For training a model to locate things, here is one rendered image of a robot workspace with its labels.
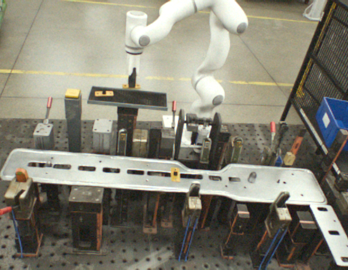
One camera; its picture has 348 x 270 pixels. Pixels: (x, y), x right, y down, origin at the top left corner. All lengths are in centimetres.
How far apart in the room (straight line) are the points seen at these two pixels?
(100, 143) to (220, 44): 73
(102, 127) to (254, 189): 71
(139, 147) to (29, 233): 57
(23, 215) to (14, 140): 84
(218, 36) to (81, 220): 103
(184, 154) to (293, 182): 51
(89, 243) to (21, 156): 47
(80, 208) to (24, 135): 93
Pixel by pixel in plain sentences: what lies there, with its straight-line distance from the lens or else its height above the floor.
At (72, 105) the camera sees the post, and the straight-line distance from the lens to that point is 167.
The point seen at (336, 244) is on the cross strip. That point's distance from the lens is 149.
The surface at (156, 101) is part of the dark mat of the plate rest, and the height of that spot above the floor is 116.
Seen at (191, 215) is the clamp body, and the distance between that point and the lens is 134.
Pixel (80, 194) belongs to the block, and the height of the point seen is 103.
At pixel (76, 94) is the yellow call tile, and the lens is 165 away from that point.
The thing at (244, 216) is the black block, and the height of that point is 99.
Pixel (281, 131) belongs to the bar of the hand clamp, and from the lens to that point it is 163.
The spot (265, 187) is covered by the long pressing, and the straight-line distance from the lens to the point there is 156.
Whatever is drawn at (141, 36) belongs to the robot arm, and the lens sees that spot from 140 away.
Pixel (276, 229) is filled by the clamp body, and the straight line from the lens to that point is 144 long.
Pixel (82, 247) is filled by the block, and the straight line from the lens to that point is 155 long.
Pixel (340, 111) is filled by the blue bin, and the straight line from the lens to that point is 218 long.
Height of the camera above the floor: 202
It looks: 37 degrees down
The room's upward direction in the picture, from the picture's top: 10 degrees clockwise
